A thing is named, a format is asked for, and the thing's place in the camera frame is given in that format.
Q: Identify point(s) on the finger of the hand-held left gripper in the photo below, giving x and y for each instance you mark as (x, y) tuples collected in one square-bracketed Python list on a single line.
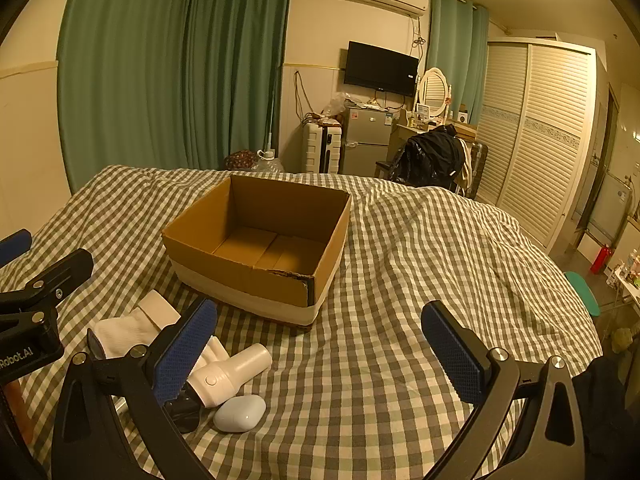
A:
[(55, 275), (14, 246)]

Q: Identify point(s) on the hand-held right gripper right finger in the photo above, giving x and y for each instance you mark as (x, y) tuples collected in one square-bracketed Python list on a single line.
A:
[(455, 355)]

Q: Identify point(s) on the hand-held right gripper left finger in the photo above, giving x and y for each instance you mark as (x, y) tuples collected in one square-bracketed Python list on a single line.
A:
[(185, 355)]

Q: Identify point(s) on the white cylindrical handheld device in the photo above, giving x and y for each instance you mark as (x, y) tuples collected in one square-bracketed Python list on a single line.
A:
[(225, 375)]

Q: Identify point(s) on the pale blue oval case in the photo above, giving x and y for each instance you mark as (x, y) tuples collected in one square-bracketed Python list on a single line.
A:
[(241, 412)]

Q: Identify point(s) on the brown cardboard box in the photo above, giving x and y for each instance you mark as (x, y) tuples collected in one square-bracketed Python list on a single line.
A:
[(240, 270)]

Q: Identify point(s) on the green checkered blanket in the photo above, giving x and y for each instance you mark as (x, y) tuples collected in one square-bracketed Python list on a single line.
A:
[(400, 285)]

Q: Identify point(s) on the green stool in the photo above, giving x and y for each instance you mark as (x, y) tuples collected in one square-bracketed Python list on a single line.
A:
[(582, 290)]

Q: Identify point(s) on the dark cloth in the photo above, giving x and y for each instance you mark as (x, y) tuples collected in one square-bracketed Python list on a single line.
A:
[(602, 410)]

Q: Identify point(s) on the red fire extinguisher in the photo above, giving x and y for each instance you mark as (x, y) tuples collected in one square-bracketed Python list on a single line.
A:
[(601, 260)]

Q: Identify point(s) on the brown suitcase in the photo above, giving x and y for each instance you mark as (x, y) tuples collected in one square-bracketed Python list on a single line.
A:
[(477, 167)]

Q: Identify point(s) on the white side table with bottles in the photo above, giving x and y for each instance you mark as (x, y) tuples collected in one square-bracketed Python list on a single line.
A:
[(627, 275)]

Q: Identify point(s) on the black jacket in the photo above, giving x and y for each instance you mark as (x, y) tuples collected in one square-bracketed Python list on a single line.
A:
[(430, 157)]

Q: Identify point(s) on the dark wooden chair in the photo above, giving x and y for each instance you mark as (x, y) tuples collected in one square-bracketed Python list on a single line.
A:
[(384, 166)]

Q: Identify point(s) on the dark floral bag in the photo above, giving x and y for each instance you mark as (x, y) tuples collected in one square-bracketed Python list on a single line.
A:
[(241, 160)]

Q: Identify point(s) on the wide green curtain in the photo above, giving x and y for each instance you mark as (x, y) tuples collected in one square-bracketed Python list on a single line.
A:
[(150, 85)]

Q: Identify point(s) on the clear plastic water jug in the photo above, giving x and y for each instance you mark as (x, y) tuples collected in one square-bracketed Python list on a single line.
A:
[(269, 161)]

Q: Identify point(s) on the white appliance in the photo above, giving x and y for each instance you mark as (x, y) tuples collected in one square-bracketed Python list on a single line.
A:
[(612, 205)]

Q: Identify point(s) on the wooden dressing table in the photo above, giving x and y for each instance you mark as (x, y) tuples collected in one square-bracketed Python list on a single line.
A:
[(402, 135)]

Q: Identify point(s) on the silver small fridge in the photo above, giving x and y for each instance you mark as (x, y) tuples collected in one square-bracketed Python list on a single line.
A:
[(365, 140)]

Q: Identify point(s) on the white louvred wardrobe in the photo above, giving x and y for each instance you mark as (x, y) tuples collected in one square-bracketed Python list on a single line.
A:
[(540, 135)]

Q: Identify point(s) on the white suitcase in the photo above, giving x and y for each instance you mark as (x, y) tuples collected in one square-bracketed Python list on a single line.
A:
[(320, 147)]

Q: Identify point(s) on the white pole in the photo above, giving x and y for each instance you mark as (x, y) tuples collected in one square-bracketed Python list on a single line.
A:
[(270, 120)]

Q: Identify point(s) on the oval white vanity mirror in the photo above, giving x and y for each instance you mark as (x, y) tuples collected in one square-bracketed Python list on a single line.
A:
[(434, 91)]

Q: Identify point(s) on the clear plastic bag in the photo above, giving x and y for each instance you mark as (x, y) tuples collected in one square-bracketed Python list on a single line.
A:
[(334, 107)]

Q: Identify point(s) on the narrow green curtain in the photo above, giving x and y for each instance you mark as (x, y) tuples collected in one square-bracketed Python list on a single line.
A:
[(457, 50)]

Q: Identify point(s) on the black wall television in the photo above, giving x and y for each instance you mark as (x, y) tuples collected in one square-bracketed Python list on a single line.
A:
[(380, 67)]

